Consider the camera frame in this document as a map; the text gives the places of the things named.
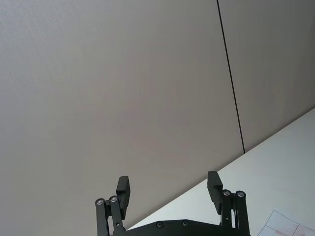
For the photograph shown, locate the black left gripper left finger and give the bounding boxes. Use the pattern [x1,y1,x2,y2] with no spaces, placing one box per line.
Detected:
[94,176,131,236]

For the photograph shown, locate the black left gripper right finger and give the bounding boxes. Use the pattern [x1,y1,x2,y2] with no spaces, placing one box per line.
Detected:
[207,171,252,236]

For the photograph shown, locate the white paper sheet, red lines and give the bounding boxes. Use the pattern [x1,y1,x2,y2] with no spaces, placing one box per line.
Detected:
[255,209,315,236]

